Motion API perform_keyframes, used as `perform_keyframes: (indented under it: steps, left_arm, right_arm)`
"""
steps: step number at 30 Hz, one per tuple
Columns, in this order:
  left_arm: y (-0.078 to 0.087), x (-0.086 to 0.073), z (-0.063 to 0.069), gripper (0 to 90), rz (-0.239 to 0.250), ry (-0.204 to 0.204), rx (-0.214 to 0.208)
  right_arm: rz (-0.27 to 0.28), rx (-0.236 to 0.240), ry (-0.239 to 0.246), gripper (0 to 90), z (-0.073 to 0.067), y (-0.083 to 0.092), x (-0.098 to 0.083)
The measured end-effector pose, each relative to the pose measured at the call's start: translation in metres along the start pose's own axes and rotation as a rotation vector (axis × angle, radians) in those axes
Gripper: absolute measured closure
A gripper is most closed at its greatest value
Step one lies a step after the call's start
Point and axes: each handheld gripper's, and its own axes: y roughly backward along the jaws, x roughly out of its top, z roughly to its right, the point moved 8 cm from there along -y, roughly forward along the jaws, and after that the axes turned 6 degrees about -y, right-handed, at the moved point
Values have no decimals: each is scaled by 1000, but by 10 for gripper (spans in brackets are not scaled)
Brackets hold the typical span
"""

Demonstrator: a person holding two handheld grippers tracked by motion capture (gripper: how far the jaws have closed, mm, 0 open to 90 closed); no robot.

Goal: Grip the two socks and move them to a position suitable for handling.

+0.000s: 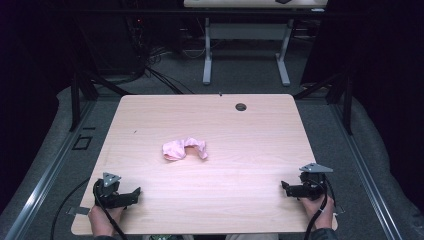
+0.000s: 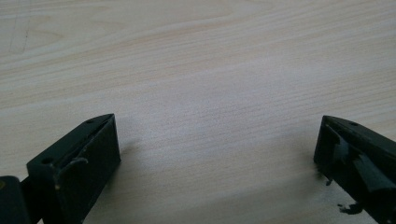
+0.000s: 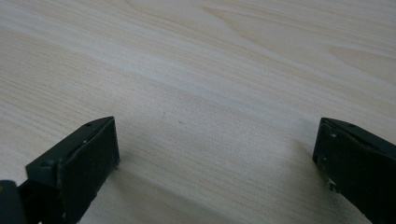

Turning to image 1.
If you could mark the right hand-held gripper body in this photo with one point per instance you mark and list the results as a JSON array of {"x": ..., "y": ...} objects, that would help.
[{"x": 308, "y": 190}]

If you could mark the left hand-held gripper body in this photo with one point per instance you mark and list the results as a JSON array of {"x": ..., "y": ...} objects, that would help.
[{"x": 110, "y": 198}]

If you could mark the pink cloth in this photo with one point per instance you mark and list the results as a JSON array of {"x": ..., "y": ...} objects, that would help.
[{"x": 175, "y": 150}]

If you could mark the person's left hand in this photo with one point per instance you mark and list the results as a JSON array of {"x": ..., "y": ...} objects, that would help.
[{"x": 101, "y": 221}]

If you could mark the person's right hand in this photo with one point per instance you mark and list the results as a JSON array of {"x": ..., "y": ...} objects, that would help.
[{"x": 321, "y": 213}]

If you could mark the dark equipment rack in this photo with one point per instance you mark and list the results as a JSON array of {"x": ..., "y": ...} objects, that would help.
[{"x": 136, "y": 40}]

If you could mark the white desk with grey legs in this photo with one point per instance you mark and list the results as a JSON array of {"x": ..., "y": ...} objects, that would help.
[{"x": 248, "y": 31}]

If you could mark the dark object on white desk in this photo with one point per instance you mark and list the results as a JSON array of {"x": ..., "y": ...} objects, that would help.
[{"x": 283, "y": 1}]

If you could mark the small metal table bracket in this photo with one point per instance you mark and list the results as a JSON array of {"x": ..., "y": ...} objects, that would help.
[{"x": 78, "y": 210}]

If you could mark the aluminium floor rail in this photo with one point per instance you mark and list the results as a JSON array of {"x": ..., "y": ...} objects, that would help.
[
  {"x": 366, "y": 180},
  {"x": 46, "y": 181}
]

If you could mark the black metal frame stand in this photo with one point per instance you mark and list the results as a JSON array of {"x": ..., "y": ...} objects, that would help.
[
  {"x": 76, "y": 100},
  {"x": 347, "y": 106}
]

